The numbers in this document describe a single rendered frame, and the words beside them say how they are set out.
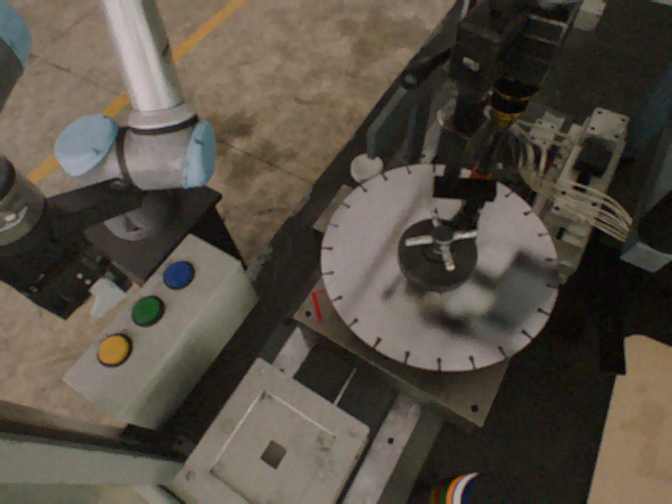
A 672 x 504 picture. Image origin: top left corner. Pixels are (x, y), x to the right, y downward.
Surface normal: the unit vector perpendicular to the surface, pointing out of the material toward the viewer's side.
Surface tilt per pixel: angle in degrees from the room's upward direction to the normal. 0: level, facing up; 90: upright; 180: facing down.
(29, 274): 90
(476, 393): 0
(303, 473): 0
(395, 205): 0
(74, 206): 33
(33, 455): 90
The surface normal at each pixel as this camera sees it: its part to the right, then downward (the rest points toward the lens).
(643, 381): -0.06, -0.48
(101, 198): 0.22, -0.82
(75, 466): 0.85, 0.44
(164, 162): 0.06, 0.56
